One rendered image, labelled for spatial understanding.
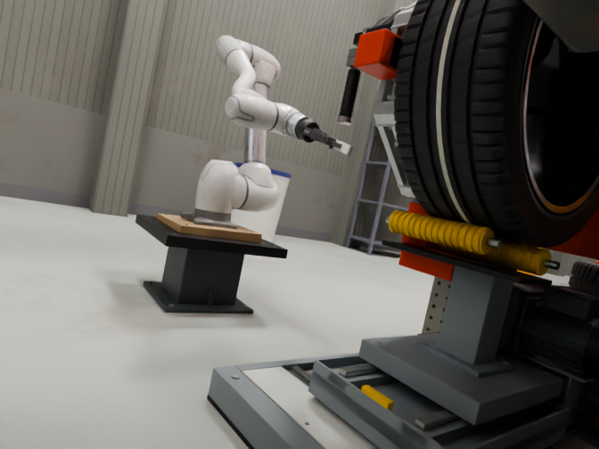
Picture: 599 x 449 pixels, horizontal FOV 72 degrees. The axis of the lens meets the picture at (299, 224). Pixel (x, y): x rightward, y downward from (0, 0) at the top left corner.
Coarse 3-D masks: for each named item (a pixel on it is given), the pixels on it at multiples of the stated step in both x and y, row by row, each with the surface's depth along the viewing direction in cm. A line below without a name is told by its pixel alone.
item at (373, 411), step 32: (320, 384) 92; (352, 384) 85; (384, 384) 94; (352, 416) 84; (384, 416) 78; (416, 416) 82; (448, 416) 77; (512, 416) 90; (544, 416) 95; (384, 448) 77; (416, 448) 72; (448, 448) 73; (480, 448) 71; (512, 448) 80; (544, 448) 91
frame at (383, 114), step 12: (408, 12) 90; (396, 24) 92; (384, 84) 93; (384, 96) 93; (384, 108) 92; (384, 120) 93; (384, 132) 95; (384, 144) 98; (396, 144) 99; (396, 156) 99; (396, 168) 101; (408, 192) 103
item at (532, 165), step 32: (544, 32) 105; (544, 64) 111; (576, 64) 105; (544, 96) 114; (576, 96) 107; (544, 128) 114; (576, 128) 108; (544, 160) 110; (576, 160) 105; (544, 192) 102; (576, 192) 98
